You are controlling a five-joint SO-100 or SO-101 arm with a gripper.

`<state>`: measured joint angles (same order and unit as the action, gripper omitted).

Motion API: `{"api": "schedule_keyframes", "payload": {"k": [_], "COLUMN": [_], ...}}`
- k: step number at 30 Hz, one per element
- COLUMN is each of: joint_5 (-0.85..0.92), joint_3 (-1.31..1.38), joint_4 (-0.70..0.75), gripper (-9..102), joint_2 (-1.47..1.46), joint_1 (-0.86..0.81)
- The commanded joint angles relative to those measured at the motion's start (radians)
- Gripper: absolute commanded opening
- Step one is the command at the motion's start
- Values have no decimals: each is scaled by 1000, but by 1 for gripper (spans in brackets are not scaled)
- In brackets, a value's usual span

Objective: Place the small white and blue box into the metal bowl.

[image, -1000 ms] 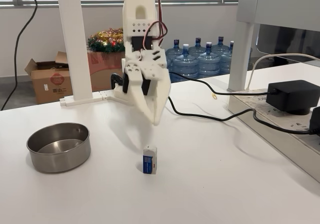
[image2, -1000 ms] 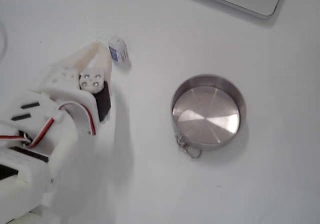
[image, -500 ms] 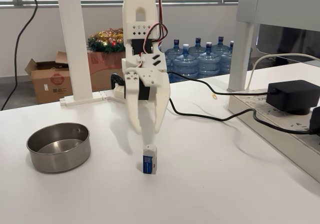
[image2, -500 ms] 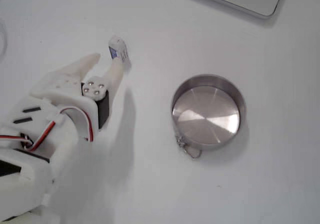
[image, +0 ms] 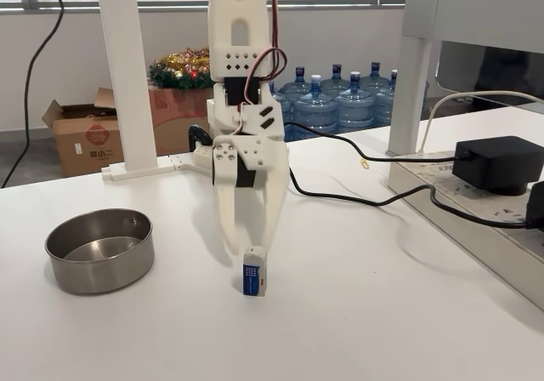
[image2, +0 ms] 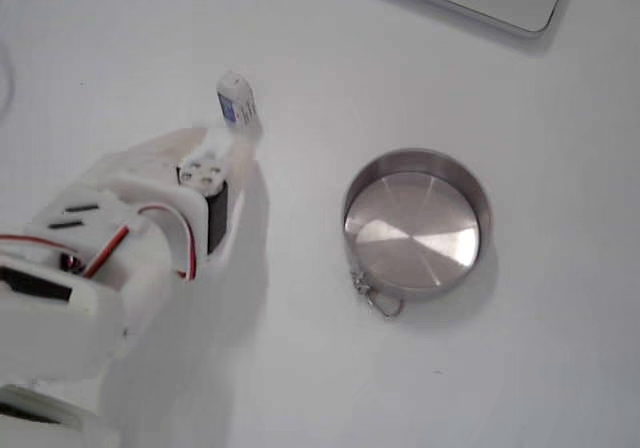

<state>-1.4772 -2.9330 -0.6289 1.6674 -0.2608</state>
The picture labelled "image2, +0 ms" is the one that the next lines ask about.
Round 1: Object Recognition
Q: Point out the small white and blue box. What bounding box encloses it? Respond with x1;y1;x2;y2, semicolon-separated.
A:
215;69;261;129

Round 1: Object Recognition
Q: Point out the metal chain with ring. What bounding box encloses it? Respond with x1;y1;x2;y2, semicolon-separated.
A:
349;262;405;320

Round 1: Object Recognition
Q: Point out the round metal bowl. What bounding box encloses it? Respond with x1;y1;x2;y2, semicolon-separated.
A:
342;147;496;302

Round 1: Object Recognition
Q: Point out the red and white servo cable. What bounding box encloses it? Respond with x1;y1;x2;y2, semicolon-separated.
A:
133;206;201;283

